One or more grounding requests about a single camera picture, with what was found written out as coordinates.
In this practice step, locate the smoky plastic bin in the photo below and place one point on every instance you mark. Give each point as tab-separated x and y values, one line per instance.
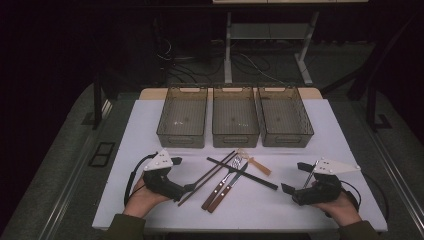
235	120
182	120
283	118

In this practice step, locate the person's right hand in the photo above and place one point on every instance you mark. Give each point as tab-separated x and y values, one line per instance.
343	211

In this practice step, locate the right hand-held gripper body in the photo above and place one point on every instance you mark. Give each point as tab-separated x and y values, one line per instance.
320	193

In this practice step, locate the light wooden spoon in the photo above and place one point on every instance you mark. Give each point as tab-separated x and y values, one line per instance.
261	168

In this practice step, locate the black angled metal stand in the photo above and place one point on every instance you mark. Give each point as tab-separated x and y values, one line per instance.
371	106

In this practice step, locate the white desk frame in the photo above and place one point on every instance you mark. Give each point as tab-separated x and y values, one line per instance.
227	50

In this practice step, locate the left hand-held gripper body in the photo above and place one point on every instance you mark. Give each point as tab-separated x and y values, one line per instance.
161	181

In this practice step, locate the black chopstick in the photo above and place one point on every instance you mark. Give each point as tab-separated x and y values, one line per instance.
256	179

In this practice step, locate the person's left hand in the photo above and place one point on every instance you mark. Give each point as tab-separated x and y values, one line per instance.
141	201

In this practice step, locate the white table board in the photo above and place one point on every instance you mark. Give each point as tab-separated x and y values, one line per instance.
266	213

